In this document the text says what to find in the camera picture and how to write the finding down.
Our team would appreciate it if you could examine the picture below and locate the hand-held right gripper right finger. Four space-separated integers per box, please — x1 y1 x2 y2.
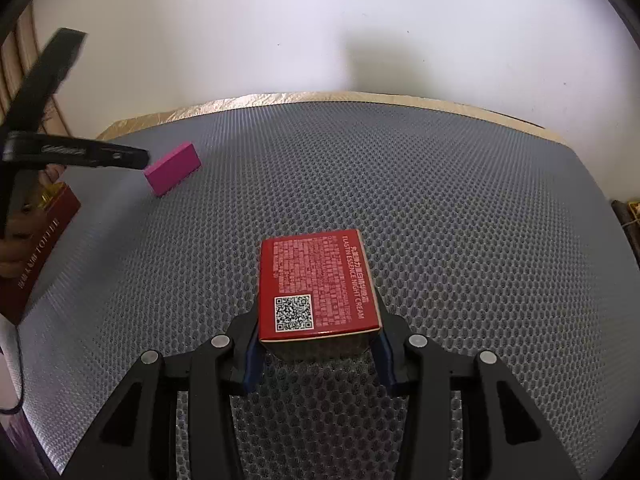
371 297 582 480

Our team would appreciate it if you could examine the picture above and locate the magenta wooden block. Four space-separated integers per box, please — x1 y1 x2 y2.
143 141 202 196

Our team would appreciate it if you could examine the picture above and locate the large red box gold interior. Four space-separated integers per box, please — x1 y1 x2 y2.
0 182 82 324

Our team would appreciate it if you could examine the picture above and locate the red printed carton box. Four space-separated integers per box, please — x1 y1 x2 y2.
257 229 385 361

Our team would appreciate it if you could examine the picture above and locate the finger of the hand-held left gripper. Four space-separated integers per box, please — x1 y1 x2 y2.
1 131 150 171
0 28 88 134

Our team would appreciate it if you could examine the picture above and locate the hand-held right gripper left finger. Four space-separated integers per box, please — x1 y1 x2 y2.
62 299 262 480

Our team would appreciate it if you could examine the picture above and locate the grey mesh mat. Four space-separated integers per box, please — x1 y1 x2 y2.
15 101 640 480

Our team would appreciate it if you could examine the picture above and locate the person's left hand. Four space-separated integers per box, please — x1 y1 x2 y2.
0 165 69 282

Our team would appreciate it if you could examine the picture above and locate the beige striped curtain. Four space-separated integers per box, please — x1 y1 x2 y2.
0 7 68 137

